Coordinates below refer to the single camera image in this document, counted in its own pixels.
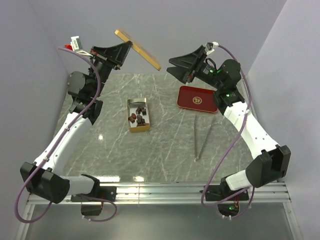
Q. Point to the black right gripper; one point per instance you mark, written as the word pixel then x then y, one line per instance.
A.
pixel 190 59

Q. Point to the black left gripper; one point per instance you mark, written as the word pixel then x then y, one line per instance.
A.
pixel 116 54

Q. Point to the silver tin lid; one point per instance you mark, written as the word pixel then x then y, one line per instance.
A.
pixel 136 46

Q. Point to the dark chocolate piece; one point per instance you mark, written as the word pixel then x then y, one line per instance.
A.
pixel 144 112
pixel 139 109

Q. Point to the silver metal tweezers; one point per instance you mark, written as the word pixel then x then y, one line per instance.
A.
pixel 200 141

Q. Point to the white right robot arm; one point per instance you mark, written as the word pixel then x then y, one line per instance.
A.
pixel 270 160

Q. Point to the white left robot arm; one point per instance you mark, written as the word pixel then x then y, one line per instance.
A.
pixel 43 177

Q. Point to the red rectangular tray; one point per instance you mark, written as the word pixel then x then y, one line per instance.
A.
pixel 196 99

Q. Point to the gold metal tin box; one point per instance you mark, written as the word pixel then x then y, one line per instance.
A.
pixel 132 105

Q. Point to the electronics board with led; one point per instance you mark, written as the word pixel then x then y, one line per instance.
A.
pixel 229 209

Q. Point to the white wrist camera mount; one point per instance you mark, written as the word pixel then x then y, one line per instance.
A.
pixel 76 46

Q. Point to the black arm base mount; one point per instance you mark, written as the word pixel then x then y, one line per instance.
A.
pixel 217 192

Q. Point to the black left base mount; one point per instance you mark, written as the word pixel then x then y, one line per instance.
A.
pixel 105 192

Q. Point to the aluminium rail frame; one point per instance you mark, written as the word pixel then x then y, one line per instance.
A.
pixel 158 182

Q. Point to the black box under rail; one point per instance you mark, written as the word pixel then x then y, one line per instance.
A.
pixel 89 210

